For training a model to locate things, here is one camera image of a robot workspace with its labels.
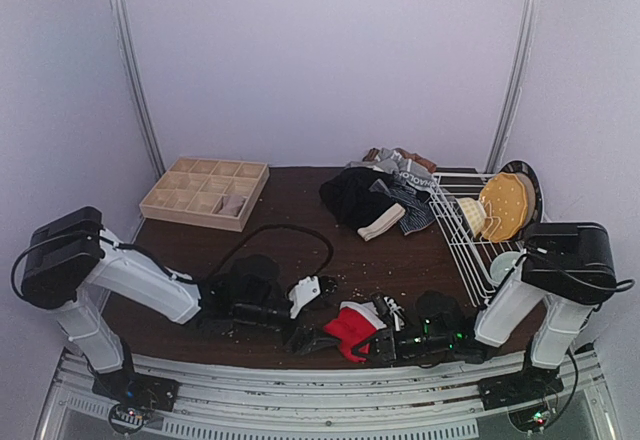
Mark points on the cream checkered bowl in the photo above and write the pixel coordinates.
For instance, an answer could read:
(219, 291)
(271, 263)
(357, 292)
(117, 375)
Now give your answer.
(479, 216)

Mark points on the grey lettered underwear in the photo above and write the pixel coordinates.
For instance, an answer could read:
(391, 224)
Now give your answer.
(412, 173)

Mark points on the yellow dotted plate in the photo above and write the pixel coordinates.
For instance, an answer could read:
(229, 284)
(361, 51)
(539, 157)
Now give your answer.
(505, 202)

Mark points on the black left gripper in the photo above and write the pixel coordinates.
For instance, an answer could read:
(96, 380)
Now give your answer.
(291, 328)

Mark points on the tan beige underwear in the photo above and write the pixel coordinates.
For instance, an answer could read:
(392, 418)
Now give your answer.
(376, 154)

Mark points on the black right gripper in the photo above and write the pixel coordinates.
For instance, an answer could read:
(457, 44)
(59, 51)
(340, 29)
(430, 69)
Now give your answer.
(386, 342)

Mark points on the wooden compartment tray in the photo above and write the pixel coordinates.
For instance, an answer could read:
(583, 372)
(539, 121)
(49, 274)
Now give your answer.
(190, 192)

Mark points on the black underwear white waistband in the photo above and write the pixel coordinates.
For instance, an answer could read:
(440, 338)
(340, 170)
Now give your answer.
(358, 200)

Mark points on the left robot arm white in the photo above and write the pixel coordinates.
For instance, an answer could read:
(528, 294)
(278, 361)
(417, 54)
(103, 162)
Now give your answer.
(75, 252)

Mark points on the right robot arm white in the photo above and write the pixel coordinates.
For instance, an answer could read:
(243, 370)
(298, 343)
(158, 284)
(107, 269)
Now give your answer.
(567, 265)

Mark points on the left metal frame post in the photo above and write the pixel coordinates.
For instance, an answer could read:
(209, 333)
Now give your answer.
(135, 84)

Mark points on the pink and white underwear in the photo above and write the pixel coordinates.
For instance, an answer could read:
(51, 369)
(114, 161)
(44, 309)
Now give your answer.
(231, 205)

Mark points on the striped dark underwear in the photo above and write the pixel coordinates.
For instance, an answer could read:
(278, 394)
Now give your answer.
(418, 213)

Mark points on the right metal frame post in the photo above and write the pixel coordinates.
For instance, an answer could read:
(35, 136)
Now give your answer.
(515, 84)

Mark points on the metal frame post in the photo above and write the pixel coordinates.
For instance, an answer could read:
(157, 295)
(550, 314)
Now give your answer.
(515, 84)
(135, 84)

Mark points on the white wire dish rack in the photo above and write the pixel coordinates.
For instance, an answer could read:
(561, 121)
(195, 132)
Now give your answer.
(472, 255)

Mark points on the dark round plate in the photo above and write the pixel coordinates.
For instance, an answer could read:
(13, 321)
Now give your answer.
(529, 179)

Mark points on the white bowl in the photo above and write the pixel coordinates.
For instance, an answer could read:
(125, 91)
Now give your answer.
(501, 265)

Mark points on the red underwear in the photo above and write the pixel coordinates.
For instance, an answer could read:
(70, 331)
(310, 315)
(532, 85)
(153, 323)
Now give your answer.
(354, 323)

